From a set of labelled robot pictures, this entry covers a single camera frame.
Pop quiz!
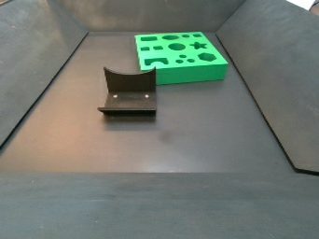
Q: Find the black curved holder stand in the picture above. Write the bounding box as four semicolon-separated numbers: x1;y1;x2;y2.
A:
97;67;157;115

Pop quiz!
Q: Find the green shape sorter block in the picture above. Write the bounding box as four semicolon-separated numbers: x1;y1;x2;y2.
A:
134;32;228;85

